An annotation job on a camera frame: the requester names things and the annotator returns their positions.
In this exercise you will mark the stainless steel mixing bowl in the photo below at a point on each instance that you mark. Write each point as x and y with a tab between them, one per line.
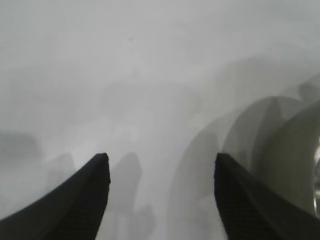
295	155

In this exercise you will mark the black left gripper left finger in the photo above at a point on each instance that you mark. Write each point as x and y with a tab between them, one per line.
75	205

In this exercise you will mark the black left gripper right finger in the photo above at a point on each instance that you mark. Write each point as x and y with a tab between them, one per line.
250	210

